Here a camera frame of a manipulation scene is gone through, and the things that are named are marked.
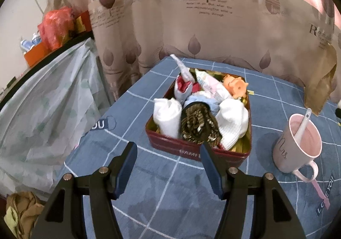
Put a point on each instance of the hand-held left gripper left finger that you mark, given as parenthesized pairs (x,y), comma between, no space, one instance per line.
(125,171)

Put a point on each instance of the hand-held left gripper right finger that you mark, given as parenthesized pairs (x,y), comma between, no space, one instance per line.
(213,172)

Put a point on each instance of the red metal tin box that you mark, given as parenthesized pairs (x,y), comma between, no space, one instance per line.
(170,144)

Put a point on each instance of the white waffle cloth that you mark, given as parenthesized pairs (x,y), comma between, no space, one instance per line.
(231,121)

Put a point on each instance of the light blue towel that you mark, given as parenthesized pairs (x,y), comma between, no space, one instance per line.
(207,102)

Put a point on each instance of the orange rubber toy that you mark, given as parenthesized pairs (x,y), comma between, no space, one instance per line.
(235,87)

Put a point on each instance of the grey red cloth pouch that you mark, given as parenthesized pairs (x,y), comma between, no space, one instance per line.
(182,88)

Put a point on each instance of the blue checked tablecloth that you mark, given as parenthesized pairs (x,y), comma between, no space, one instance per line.
(159,188)

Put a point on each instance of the pink mug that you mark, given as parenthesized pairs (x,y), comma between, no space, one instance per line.
(287,153)

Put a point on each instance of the clear plastic sheet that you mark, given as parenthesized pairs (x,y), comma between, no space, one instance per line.
(48,108)

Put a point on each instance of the white spoon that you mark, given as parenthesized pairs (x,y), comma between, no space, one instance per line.
(303,124)

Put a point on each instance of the yellowish crumpled cloth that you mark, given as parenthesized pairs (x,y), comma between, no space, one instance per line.
(21,212)

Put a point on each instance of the kraft paper snack bag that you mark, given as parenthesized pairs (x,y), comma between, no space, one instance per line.
(319,84)

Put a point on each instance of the orange box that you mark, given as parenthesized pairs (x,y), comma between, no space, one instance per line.
(37,55)

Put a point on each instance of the beige leaf print curtain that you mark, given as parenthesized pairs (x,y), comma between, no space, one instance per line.
(213,15)

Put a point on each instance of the orange plastic bag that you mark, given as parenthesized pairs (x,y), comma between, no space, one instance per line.
(56,28)

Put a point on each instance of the plastic bottles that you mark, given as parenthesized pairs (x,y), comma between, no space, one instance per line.
(29,43)

